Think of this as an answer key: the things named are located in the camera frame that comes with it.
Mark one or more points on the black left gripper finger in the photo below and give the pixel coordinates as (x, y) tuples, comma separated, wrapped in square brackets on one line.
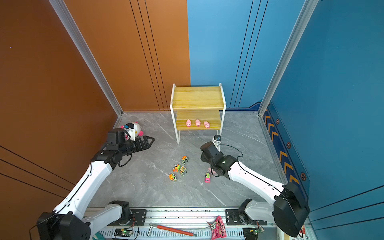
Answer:
[(146, 145), (148, 140)]

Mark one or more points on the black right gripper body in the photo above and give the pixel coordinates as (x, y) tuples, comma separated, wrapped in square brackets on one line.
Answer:
[(204, 159)]

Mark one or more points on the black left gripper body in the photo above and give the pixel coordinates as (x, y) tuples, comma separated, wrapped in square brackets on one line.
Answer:
[(136, 146)]

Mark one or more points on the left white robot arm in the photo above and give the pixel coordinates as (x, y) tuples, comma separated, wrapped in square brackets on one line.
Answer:
[(67, 221)]

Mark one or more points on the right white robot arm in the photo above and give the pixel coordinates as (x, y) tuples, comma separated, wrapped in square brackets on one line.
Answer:
[(284, 204)]

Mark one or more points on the plush doll pink white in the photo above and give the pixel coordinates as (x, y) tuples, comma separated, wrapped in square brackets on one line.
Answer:
[(139, 132)]

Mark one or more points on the green orange toy truck top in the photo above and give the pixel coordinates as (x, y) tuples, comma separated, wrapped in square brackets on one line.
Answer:
[(185, 159)]

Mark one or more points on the pink toy truck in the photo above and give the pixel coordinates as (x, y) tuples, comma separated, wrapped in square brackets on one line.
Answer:
[(207, 178)]

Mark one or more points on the green toy truck middle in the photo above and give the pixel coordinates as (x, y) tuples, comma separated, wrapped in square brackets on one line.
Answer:
[(183, 170)]

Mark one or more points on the orange toy truck middle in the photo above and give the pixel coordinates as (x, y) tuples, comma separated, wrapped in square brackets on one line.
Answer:
[(176, 168)]

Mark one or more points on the orange green toy truck bottom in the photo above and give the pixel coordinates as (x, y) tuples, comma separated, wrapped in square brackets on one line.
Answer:
[(173, 177)]

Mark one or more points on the pink snack packet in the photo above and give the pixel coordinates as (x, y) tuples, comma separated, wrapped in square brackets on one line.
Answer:
[(217, 228)]

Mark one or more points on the green circuit board left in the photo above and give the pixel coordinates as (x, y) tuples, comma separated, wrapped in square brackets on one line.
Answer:
[(123, 233)]

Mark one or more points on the circuit board right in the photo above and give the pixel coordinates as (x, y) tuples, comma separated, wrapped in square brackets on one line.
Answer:
[(252, 233)]

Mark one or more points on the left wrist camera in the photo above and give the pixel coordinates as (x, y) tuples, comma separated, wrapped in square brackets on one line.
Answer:
[(129, 131)]

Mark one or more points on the white shelf frame with wood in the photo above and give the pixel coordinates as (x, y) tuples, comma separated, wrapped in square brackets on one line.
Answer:
[(203, 103)]

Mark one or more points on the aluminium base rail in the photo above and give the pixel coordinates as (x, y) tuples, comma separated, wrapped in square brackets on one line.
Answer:
[(193, 219)]

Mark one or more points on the red handled tool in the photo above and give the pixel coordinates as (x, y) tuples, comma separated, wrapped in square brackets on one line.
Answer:
[(170, 230)]

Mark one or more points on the aluminium corner post left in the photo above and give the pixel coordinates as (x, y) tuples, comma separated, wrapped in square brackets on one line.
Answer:
[(75, 34)]

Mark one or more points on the aluminium corner post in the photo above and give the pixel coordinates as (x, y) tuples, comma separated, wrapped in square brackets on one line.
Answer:
[(75, 34), (292, 43)]

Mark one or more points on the aluminium corner post right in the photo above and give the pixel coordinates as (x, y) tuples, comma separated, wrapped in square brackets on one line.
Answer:
[(292, 43)]

